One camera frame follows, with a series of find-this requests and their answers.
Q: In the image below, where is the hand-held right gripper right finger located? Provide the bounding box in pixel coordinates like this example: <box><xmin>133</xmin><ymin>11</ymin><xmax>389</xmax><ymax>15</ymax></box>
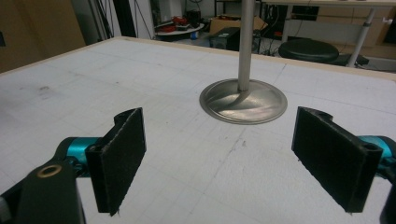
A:
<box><xmin>290</xmin><ymin>105</ymin><xmax>396</xmax><ymax>215</ymax></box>

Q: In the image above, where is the metal utensil stand with hooks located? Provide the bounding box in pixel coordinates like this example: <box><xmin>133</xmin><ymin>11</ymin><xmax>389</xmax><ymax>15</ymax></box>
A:
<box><xmin>198</xmin><ymin>0</ymin><xmax>289</xmax><ymax>126</ymax></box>

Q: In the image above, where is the open cardboard box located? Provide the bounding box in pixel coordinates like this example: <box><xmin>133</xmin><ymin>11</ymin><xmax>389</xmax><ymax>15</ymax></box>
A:
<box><xmin>208</xmin><ymin>15</ymin><xmax>269</xmax><ymax>35</ymax></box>

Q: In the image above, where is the brown wooden panel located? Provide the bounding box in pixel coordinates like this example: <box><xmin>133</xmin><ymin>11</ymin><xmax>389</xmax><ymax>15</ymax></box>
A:
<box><xmin>0</xmin><ymin>0</ymin><xmax>87</xmax><ymax>75</ymax></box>

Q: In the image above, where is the white gridded table mat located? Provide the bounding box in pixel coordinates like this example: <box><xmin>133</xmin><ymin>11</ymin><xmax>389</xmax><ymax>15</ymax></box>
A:
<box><xmin>0</xmin><ymin>38</ymin><xmax>396</xmax><ymax>224</ymax></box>

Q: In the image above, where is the black metal frame post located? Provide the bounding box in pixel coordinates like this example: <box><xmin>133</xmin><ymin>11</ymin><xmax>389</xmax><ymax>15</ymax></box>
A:
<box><xmin>112</xmin><ymin>0</ymin><xmax>138</xmax><ymax>38</ymax></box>

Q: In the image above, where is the black round stool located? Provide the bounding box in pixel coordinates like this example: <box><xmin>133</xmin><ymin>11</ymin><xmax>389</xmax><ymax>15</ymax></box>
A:
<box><xmin>277</xmin><ymin>37</ymin><xmax>341</xmax><ymax>65</ymax></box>

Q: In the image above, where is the light wooden desk top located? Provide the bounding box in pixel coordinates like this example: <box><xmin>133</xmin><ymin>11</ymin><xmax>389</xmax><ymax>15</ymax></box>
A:
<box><xmin>261</xmin><ymin>0</ymin><xmax>396</xmax><ymax>9</ymax></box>

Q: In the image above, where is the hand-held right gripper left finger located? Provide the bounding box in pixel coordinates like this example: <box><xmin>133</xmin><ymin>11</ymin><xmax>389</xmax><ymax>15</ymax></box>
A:
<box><xmin>62</xmin><ymin>106</ymin><xmax>148</xmax><ymax>217</ymax></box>

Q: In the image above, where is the round white side table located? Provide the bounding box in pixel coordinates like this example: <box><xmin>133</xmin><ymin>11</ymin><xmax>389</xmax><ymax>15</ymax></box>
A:
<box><xmin>154</xmin><ymin>22</ymin><xmax>205</xmax><ymax>37</ymax></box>

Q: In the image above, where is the black computer tower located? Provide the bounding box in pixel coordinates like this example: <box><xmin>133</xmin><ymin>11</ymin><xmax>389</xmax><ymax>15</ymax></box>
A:
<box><xmin>214</xmin><ymin>26</ymin><xmax>263</xmax><ymax>52</ymax></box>

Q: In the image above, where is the white desk leg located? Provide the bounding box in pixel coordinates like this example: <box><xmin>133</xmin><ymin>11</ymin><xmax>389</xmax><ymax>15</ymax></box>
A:
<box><xmin>280</xmin><ymin>5</ymin><xmax>294</xmax><ymax>44</ymax></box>
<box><xmin>346</xmin><ymin>8</ymin><xmax>375</xmax><ymax>68</ymax></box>

